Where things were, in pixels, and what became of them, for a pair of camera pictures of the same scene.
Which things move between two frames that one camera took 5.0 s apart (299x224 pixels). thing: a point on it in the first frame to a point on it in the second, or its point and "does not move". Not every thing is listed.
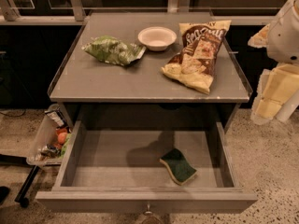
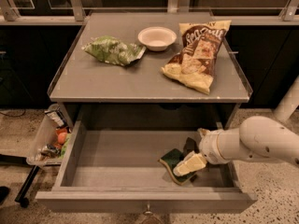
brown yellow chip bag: x=193 y=64 does not move
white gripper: x=284 y=39 to x=210 y=147
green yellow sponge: x=178 y=168 does not move
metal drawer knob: x=148 y=212 does not move
